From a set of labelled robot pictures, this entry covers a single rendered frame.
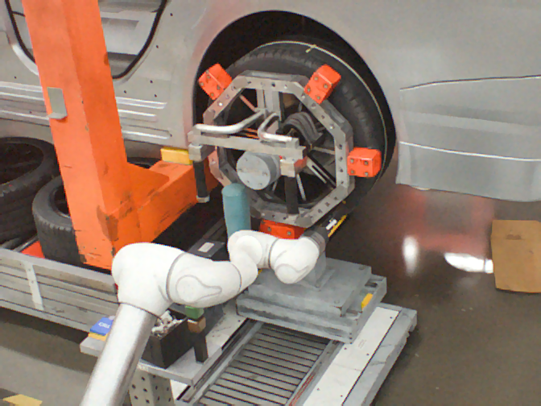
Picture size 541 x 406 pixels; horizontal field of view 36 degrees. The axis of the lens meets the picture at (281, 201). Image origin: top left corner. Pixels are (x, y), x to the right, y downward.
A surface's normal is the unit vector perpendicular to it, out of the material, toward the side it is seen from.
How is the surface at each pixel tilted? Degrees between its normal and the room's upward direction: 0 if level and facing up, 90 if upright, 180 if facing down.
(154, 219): 90
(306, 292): 0
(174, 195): 90
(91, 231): 90
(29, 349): 0
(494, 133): 90
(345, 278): 0
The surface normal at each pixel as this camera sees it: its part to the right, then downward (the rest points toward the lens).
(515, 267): -0.07, -0.88
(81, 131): -0.46, 0.46
